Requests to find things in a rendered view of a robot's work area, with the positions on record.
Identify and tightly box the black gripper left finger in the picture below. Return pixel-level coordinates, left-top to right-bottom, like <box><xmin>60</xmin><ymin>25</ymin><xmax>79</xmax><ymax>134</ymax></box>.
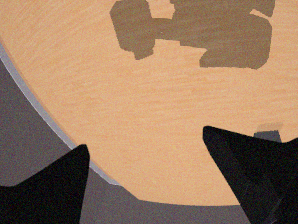
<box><xmin>0</xmin><ymin>144</ymin><xmax>90</xmax><ymax>224</ymax></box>

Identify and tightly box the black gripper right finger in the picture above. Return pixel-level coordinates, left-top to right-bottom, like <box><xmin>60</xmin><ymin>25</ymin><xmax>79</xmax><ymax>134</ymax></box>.
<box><xmin>202</xmin><ymin>125</ymin><xmax>298</xmax><ymax>224</ymax></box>

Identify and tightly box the purple button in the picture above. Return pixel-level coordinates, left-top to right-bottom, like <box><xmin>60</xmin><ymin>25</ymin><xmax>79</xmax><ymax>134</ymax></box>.
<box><xmin>253</xmin><ymin>131</ymin><xmax>282</xmax><ymax>143</ymax></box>

